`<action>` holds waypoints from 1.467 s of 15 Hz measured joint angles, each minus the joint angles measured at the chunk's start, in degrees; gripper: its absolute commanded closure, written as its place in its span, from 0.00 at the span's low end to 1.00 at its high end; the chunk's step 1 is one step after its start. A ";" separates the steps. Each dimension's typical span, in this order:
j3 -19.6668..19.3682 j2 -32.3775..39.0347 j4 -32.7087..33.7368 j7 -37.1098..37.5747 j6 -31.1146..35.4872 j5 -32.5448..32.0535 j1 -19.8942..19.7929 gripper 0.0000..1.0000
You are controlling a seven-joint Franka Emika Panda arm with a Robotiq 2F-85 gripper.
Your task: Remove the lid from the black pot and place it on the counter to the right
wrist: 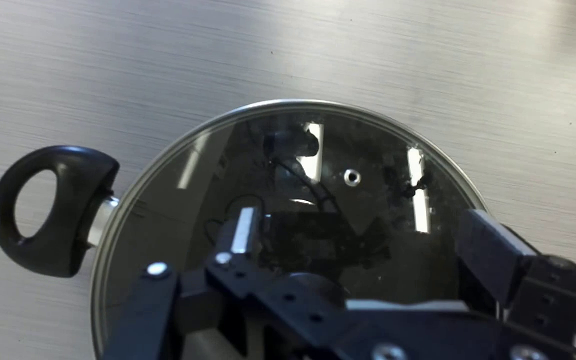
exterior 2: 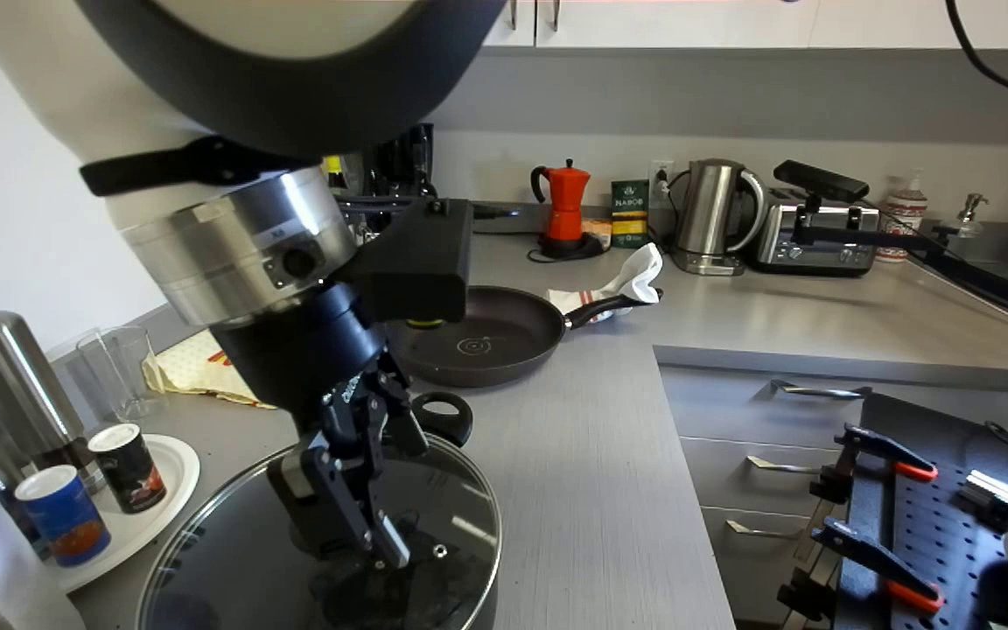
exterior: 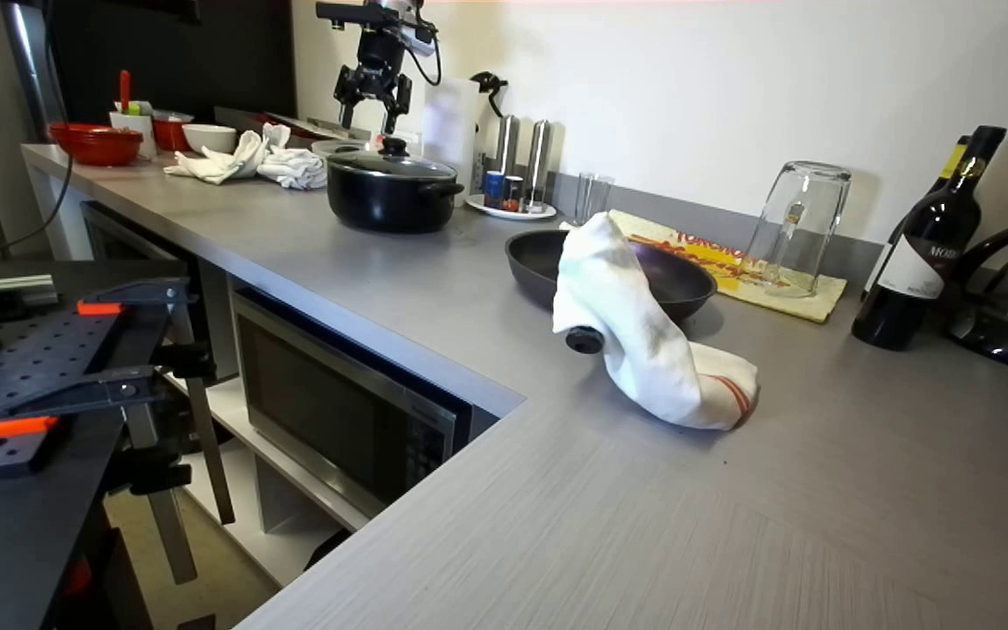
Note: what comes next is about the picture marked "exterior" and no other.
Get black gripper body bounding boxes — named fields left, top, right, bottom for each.
left=353, top=26, right=409, bottom=102

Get glass pot lid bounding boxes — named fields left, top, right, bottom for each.
left=325, top=134, right=463, bottom=187

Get black cooking pot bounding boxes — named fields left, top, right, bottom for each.
left=322, top=158, right=470, bottom=239

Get white paper towel roll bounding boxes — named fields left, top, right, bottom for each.
left=416, top=69, right=479, bottom=187

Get spray bottle black trigger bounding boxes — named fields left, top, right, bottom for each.
left=465, top=65, right=516, bottom=177

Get crumpled white cloth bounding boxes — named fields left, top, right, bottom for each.
left=162, top=120, right=334, bottom=196

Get blue cup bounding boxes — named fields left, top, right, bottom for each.
left=479, top=169, right=516, bottom=211

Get white bowl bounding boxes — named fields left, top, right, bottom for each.
left=180, top=120, right=243, bottom=158

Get small white plate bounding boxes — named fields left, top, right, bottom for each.
left=463, top=190, right=559, bottom=225

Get small clear drinking glass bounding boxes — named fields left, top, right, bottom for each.
left=569, top=172, right=619, bottom=226

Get white utensil cup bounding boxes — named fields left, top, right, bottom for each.
left=105, top=102, right=162, bottom=160

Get large red bowl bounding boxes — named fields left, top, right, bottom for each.
left=44, top=120, right=147, bottom=172

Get steel refrigerator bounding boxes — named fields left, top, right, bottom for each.
left=0, top=0, right=73, bottom=134

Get built-in microwave oven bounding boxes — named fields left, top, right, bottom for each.
left=226, top=288, right=477, bottom=519

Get white towel red stripe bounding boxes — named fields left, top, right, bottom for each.
left=548, top=207, right=763, bottom=435

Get large clear glass jar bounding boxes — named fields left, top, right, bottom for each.
left=742, top=158, right=857, bottom=300

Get black perforated board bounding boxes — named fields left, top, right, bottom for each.
left=0, top=306, right=162, bottom=490

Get dark wine bottle white label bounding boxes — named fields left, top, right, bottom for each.
left=852, top=123, right=1008, bottom=355

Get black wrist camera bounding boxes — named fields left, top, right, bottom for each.
left=313, top=0, right=440, bottom=55

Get black clamp orange handle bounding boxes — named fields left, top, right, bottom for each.
left=0, top=361, right=208, bottom=589
left=65, top=274, right=243, bottom=529

